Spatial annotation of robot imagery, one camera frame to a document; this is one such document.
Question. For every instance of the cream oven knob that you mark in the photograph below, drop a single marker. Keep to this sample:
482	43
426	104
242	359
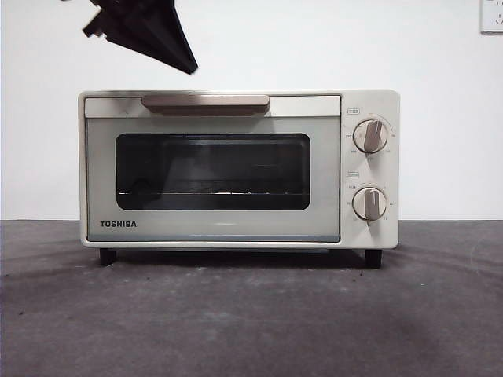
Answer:
371	136
369	204

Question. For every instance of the white wall socket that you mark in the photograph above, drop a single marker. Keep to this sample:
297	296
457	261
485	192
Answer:
493	15

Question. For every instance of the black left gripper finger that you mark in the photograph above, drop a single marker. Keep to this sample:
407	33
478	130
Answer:
145	41
157	19

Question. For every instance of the cream Toshiba toaster oven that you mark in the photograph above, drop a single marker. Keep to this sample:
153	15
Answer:
373	170

